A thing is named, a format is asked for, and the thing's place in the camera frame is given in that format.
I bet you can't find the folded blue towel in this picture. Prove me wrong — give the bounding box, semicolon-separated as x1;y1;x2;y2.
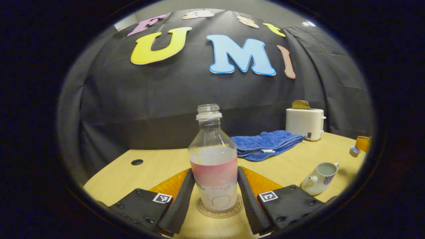
230;130;304;162

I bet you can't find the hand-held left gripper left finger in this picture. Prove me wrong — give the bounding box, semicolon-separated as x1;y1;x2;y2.
96;168;196;237

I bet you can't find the white ceramic teacup with spout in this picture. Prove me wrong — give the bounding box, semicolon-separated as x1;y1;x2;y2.
301;162;340;196

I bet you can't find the clear water bottle pink label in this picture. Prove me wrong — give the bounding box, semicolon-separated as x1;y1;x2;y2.
188;104;239;213

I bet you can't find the white toaster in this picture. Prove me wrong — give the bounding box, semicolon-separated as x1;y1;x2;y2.
285;108;327;142

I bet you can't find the black backdrop cloth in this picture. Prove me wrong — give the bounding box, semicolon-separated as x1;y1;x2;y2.
57;8;376;178

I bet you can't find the round wooden coaster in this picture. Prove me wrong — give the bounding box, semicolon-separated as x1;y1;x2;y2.
196;193;245;219

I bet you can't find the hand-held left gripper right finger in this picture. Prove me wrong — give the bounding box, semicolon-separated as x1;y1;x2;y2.
237;166;339;236

